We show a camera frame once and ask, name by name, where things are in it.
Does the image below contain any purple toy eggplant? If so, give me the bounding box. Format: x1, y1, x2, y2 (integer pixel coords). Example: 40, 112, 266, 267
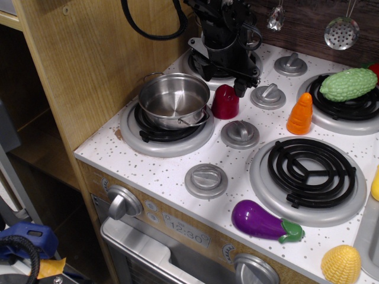
232, 200, 305, 244

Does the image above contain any blue clamp tool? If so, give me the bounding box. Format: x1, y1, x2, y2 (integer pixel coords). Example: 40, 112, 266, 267
1, 222, 59, 261

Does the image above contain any yellow toy at edge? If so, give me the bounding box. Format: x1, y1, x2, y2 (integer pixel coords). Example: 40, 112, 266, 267
371, 166, 379, 201

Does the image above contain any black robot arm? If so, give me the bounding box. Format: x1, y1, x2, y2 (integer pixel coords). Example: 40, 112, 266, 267
184, 1, 262, 98

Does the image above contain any grey oven door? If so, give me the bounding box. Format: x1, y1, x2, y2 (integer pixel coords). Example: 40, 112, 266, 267
100, 218, 235, 283

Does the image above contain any toy oven clock display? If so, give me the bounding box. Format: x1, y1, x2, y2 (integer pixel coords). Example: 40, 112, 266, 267
162, 212, 211, 248

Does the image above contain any red toy vegetable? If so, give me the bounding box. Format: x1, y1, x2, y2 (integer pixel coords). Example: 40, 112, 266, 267
358, 63, 378, 89

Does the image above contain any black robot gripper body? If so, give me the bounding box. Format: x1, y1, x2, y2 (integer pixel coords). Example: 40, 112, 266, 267
188, 31, 261, 83

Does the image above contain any back right stove burner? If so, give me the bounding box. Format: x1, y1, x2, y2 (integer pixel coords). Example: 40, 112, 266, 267
296, 73, 378, 135

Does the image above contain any small steel pan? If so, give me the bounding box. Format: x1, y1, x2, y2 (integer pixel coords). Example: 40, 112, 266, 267
139, 73, 210, 130

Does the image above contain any hanging steel skimmer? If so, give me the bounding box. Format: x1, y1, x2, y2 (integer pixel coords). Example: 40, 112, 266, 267
324, 1, 360, 51

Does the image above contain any grey stove knob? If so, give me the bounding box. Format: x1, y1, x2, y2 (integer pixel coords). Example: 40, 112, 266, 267
184, 164, 228, 199
250, 83, 286, 110
220, 120, 260, 150
274, 53, 308, 77

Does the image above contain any grey stove knob upper middle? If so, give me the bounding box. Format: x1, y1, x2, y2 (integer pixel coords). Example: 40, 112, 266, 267
250, 83, 286, 110

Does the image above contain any silver oven dial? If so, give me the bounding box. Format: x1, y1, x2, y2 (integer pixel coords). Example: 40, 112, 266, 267
107, 185, 143, 220
234, 253, 280, 284

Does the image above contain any black corrugated cable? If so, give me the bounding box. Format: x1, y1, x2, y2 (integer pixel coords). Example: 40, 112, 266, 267
120, 0, 188, 41

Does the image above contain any yellow toy corn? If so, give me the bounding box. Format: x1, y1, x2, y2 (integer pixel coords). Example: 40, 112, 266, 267
321, 245, 361, 283

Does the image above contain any grey stove knob front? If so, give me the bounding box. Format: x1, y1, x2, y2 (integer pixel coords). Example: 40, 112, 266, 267
184, 164, 228, 199

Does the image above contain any front right stove burner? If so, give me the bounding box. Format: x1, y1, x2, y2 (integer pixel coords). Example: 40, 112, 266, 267
249, 137, 367, 227

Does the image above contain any black braided cable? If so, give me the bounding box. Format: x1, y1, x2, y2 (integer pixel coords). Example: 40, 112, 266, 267
0, 236, 41, 284

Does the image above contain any orange toy carrot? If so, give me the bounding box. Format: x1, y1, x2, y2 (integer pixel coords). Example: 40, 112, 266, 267
286, 92, 313, 135

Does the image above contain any grey stove knob lower middle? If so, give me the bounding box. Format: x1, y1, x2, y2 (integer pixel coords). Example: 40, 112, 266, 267
220, 120, 260, 150

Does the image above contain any hanging shiny utensil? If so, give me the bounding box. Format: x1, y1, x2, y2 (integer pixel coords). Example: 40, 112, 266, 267
266, 0, 285, 31

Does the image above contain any grey stove knob back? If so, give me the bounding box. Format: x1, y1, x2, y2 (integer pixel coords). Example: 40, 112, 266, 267
274, 53, 308, 77

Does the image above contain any stove burner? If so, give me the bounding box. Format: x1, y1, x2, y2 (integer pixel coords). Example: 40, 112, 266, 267
120, 101, 214, 158
296, 73, 378, 135
177, 50, 263, 91
249, 137, 367, 227

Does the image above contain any silver oven dial left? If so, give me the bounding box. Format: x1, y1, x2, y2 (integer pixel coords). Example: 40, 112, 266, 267
107, 185, 143, 220

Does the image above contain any front left stove burner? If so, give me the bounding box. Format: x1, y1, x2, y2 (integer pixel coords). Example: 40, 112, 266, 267
120, 101, 214, 158

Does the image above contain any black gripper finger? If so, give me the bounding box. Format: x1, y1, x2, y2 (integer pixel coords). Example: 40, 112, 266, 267
233, 78, 252, 98
197, 64, 214, 82

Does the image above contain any grey toy sink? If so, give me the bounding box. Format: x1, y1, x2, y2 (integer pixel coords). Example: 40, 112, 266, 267
354, 195, 379, 280

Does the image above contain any back left stove burner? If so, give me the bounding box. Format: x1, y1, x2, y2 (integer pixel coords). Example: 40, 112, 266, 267
177, 50, 263, 91

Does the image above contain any silver oven dial right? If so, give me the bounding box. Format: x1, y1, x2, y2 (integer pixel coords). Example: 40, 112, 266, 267
234, 253, 280, 284

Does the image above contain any wooden shelf unit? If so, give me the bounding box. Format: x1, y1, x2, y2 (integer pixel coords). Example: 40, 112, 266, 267
1, 1, 200, 283

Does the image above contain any green toy bitter gourd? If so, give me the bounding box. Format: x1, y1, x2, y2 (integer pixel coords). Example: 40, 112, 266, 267
319, 68, 378, 102

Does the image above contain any yellow tape piece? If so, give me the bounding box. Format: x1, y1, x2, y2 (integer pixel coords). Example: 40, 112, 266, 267
37, 258, 66, 279

